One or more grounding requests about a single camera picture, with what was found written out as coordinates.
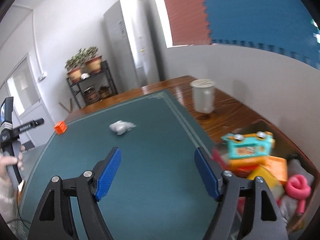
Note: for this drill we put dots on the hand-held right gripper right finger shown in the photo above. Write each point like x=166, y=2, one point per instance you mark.
x=207, y=176

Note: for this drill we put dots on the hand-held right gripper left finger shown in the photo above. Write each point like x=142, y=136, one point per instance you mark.
x=108, y=176

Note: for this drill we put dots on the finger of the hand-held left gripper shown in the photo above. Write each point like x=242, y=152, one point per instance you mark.
x=28, y=125

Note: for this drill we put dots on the orange cube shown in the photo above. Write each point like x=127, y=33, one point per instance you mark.
x=60, y=127

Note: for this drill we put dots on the cardboard box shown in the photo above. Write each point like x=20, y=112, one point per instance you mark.
x=282, y=140

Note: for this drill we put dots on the person's left forearm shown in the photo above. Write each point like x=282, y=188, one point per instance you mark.
x=5, y=197

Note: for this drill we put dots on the person's left hand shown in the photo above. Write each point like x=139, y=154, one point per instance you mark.
x=7, y=160

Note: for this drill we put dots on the red packet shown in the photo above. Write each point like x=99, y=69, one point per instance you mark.
x=220, y=158

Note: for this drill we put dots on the wooden sticks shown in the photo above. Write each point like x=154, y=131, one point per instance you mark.
x=66, y=106

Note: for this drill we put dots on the green cutting mat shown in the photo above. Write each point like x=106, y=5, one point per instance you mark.
x=150, y=145

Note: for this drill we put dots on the yellow block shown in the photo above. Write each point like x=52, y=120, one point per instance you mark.
x=265, y=176

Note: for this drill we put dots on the potted plant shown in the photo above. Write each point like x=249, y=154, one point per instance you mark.
x=93, y=63
x=74, y=73

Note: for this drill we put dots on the orange box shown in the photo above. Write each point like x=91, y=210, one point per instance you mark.
x=276, y=167

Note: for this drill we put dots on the translucent plastic cup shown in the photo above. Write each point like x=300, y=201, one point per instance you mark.
x=203, y=97

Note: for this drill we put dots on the pink foam knot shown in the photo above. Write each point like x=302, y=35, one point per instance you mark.
x=297, y=186

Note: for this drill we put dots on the grey cloth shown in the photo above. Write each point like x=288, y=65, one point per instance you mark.
x=298, y=167

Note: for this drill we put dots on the black metal shelf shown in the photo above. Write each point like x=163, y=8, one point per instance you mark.
x=110, y=80

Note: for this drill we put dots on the white standing air conditioner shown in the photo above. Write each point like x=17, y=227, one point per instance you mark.
x=131, y=45

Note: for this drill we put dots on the teal toy camera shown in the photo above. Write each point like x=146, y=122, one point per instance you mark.
x=247, y=147

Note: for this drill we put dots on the wall socket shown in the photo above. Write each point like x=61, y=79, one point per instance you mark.
x=43, y=76

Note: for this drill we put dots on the red foam wall mat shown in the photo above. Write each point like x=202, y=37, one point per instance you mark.
x=185, y=12

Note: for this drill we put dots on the blue foam wall mat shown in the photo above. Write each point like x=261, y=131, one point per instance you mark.
x=255, y=10

